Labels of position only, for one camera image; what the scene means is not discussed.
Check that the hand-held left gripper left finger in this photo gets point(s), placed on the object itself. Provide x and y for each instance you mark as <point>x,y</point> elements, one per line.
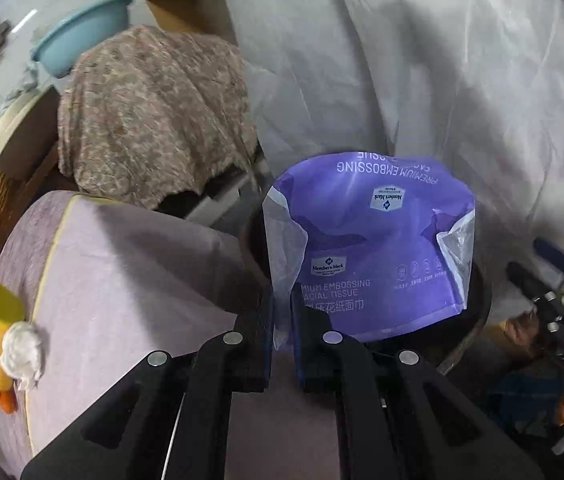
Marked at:
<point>254,350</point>

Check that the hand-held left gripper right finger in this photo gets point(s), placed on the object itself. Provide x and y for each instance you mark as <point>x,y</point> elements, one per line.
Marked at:
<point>314,360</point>

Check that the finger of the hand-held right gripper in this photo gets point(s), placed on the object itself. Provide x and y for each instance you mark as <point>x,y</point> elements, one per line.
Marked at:
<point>527,280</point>
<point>552,250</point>

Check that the black trash bin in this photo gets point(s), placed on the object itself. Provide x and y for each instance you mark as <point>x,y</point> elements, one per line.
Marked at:
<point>477,310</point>

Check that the purple tissue package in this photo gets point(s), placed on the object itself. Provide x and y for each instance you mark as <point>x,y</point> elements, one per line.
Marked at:
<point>362,240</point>

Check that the person's right hand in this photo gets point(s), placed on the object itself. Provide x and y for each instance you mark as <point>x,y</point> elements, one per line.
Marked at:
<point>524,327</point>

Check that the blue cloth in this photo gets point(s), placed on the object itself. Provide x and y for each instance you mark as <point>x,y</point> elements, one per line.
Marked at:
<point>522,405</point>

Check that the lilac cushion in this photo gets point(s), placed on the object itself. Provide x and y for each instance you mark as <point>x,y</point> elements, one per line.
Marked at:
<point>112,285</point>

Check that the crumpled white tissue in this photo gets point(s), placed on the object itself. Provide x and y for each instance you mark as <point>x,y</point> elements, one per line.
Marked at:
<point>22,350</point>

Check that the white plastic sheet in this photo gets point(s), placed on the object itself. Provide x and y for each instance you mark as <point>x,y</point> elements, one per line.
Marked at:
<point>387,60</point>

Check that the floral cloth cover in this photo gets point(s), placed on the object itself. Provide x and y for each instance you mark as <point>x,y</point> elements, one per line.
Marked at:
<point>152,110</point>

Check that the brown rice cooker white lid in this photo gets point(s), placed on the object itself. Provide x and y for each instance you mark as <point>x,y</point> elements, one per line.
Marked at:
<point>27,145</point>

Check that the light blue plastic basin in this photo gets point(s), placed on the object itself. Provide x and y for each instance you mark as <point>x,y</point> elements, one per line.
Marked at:
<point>77,35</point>

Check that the white furniture frame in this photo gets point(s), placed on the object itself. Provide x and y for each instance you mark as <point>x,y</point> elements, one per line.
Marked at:
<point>212,200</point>

